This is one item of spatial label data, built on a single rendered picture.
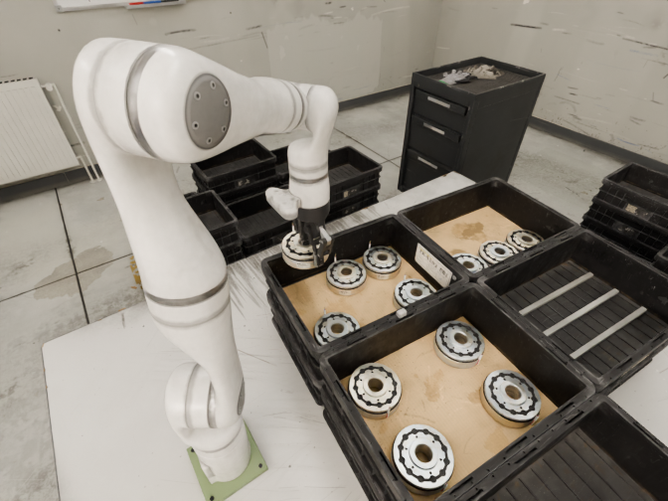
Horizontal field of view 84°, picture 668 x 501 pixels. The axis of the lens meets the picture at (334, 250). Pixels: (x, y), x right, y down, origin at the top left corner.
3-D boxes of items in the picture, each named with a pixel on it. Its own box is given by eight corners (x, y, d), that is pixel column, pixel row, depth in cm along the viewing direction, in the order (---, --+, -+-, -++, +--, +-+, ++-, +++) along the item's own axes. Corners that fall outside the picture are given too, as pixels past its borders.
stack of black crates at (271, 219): (253, 291, 186) (243, 239, 164) (230, 257, 205) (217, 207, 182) (320, 260, 203) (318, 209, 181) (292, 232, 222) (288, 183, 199)
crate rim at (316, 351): (393, 219, 105) (394, 212, 103) (470, 286, 85) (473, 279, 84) (259, 266, 90) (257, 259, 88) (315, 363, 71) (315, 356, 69)
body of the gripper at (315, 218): (338, 198, 69) (338, 238, 75) (314, 179, 74) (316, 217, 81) (303, 212, 66) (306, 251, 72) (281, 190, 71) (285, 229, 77)
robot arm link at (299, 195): (263, 199, 70) (259, 169, 66) (314, 181, 75) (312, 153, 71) (286, 223, 65) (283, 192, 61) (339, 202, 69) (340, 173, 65)
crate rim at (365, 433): (416, 532, 51) (418, 528, 49) (316, 363, 71) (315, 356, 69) (594, 396, 66) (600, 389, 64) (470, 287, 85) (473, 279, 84)
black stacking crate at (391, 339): (407, 545, 58) (417, 527, 50) (318, 389, 77) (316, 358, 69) (570, 419, 72) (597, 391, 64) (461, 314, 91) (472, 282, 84)
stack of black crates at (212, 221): (174, 329, 169) (139, 256, 139) (155, 289, 187) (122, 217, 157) (253, 292, 186) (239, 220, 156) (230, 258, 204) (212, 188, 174)
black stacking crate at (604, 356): (571, 418, 72) (598, 390, 65) (462, 313, 91) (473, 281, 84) (679, 335, 87) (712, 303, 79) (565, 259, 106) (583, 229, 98)
